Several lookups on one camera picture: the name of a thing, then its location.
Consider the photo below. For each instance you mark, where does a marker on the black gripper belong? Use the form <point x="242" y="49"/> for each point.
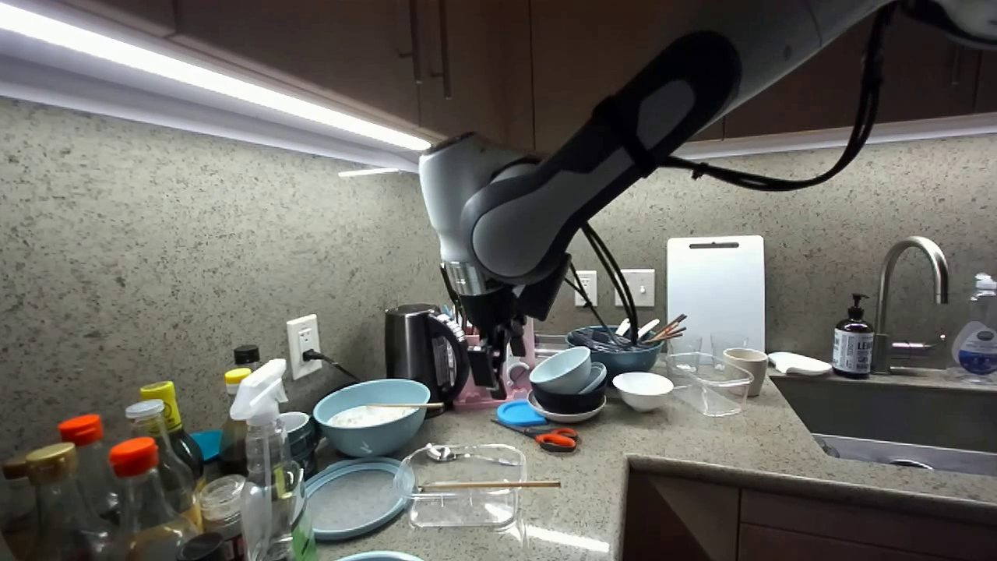
<point x="499" y="312"/>

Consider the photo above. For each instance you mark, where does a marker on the wooden chopstick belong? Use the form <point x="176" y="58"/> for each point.
<point x="486" y="484"/>
<point x="433" y="407"/>

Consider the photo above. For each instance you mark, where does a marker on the small light blue bowl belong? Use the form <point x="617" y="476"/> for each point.
<point x="563" y="373"/>

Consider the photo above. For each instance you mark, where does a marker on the black bowl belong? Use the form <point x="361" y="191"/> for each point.
<point x="586" y="398"/>

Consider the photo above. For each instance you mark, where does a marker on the dark blue bowl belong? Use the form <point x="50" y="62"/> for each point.
<point x="617" y="355"/>

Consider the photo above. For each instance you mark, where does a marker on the small white bowl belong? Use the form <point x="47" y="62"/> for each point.
<point x="643" y="392"/>

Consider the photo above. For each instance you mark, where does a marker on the large light blue bowl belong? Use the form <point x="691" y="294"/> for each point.
<point x="368" y="436"/>
<point x="379" y="555"/>

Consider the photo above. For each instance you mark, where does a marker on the pink knife block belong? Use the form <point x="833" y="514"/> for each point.
<point x="519" y="387"/>

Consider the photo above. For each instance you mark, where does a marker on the bright blue silicone lid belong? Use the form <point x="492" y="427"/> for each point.
<point x="519" y="415"/>

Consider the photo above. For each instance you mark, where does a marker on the black steel electric kettle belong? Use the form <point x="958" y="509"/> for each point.
<point x="414" y="348"/>

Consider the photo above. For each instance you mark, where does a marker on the metal spoon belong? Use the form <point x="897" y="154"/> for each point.
<point x="436" y="453"/>

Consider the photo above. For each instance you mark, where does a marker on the clear glass rectangular dish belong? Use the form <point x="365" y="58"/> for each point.
<point x="462" y="509"/>

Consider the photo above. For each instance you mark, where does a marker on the light blue round plate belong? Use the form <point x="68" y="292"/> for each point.
<point x="352" y="504"/>

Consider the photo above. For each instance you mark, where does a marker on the clear plastic container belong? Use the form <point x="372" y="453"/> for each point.
<point x="710" y="392"/>

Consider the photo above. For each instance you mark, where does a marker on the white cutting board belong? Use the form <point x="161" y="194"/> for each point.
<point x="719" y="296"/>

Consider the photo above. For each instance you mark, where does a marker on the green label cleaner spray bottle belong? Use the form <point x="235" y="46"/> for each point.
<point x="260" y="415"/>

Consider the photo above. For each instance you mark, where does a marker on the beige mug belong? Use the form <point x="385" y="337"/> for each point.
<point x="748" y="370"/>

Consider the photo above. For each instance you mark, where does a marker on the black cap bottle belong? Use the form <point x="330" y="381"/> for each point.
<point x="248" y="355"/>

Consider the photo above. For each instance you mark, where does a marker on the yellow cap bottle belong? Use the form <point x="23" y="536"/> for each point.
<point x="235" y="393"/>

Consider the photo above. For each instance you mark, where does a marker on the brown wooden upper cabinets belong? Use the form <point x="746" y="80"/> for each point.
<point x="468" y="62"/>

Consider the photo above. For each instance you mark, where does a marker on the white cloth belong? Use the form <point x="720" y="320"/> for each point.
<point x="799" y="366"/>

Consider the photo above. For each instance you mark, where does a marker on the glass jar with lid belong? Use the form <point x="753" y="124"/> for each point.
<point x="223" y="509"/>

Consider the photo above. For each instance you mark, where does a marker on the yellow-green cap dark bottle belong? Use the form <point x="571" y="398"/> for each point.
<point x="165" y="407"/>

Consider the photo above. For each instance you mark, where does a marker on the brown lower cabinet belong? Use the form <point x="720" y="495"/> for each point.
<point x="812" y="526"/>

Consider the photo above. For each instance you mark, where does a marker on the dark soap pump bottle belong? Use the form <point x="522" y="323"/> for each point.
<point x="853" y="348"/>

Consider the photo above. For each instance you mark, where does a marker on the white cap bottle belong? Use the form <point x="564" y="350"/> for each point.
<point x="143" y="422"/>

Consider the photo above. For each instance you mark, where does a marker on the orange cap sauce bottle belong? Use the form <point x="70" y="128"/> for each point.
<point x="142" y="487"/>
<point x="83" y="446"/>

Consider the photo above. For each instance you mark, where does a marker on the steel sink basin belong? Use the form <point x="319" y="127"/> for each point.
<point x="893" y="415"/>

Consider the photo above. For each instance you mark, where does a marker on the LED under-cabinet light strip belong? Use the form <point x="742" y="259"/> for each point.
<point x="915" y="131"/>
<point x="207" y="80"/>

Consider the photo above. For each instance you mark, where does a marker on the steel gooseneck faucet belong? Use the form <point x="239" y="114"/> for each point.
<point x="939" y="267"/>

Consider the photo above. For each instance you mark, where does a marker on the gold cap bottle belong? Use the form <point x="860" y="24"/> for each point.
<point x="50" y="487"/>

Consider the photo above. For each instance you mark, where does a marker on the blue liquid spray bottle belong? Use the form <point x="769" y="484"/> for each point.
<point x="977" y="348"/>

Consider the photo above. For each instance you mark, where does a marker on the narrow white switch plate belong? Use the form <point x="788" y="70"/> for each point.
<point x="589" y="292"/>

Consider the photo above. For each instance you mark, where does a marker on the wide white switch plate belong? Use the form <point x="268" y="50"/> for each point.
<point x="643" y="288"/>

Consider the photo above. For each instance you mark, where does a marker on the white wall outlet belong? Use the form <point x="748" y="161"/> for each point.
<point x="299" y="337"/>

